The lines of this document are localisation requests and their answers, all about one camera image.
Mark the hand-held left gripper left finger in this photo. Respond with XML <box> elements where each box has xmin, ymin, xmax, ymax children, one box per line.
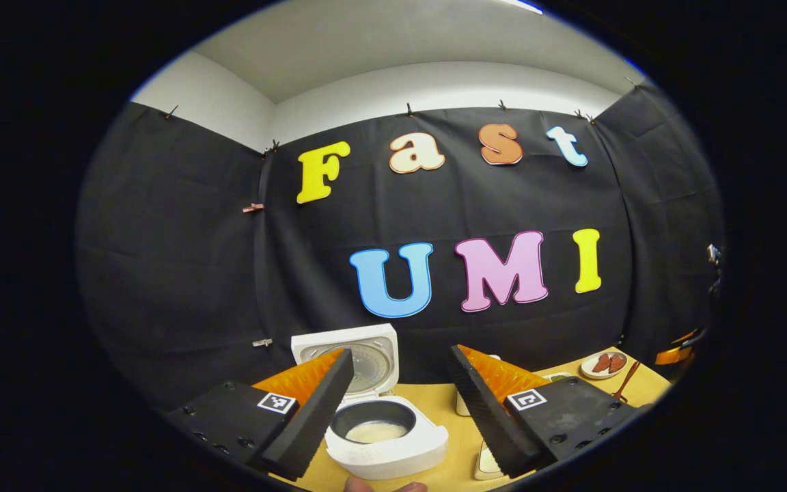
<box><xmin>165</xmin><ymin>348</ymin><xmax>355</xmax><ymax>482</ymax></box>

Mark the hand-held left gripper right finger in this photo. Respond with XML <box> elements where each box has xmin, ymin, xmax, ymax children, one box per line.
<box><xmin>447</xmin><ymin>343</ymin><xmax>641</xmax><ymax>480</ymax></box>

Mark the brown wooden spoon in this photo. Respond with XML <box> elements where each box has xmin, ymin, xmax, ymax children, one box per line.
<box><xmin>613</xmin><ymin>359</ymin><xmax>642</xmax><ymax>405</ymax></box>

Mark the white rice cooker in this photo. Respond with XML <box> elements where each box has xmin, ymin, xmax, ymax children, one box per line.
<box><xmin>290</xmin><ymin>323</ymin><xmax>450</xmax><ymax>481</ymax></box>

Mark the white toaster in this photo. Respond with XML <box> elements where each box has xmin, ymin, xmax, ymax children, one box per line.
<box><xmin>455</xmin><ymin>354</ymin><xmax>502</xmax><ymax>418</ymax></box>

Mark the white round plate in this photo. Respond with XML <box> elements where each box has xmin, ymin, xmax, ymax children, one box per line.
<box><xmin>579</xmin><ymin>350</ymin><xmax>629</xmax><ymax>381</ymax></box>

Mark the black backdrop cloth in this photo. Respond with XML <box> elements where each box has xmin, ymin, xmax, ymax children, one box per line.
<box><xmin>74</xmin><ymin>85</ymin><xmax>726</xmax><ymax>411</ymax></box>

